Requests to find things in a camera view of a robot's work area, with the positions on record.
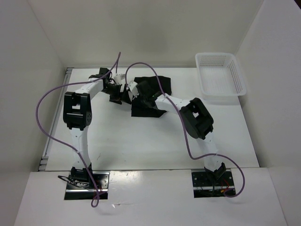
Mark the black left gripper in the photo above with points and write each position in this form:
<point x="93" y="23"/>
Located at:
<point x="117" y="98"/>

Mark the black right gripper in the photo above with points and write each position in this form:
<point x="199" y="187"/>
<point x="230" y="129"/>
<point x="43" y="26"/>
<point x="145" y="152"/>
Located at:
<point x="145" y="104"/>

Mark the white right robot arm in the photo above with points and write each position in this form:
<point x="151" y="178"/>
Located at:
<point x="197" y="123"/>

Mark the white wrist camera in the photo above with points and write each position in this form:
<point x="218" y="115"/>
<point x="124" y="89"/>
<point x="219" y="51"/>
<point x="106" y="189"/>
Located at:
<point x="119" y="78"/>
<point x="132" y="88"/>

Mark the black shorts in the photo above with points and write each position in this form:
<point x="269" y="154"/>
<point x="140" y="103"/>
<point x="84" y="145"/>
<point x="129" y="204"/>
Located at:
<point x="137" y="109"/>

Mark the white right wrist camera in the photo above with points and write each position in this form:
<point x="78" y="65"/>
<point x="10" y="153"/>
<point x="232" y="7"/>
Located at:
<point x="132" y="88"/>

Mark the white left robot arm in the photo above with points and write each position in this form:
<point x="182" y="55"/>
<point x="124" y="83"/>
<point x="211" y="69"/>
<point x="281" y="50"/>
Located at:
<point x="77" y="115"/>

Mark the white plastic basket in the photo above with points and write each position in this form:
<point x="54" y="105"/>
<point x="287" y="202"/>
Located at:
<point x="219" y="75"/>

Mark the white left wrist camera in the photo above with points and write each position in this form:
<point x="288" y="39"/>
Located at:
<point x="119" y="78"/>

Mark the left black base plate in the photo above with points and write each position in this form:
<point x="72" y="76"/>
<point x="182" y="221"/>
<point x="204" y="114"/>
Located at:
<point x="83" y="190"/>

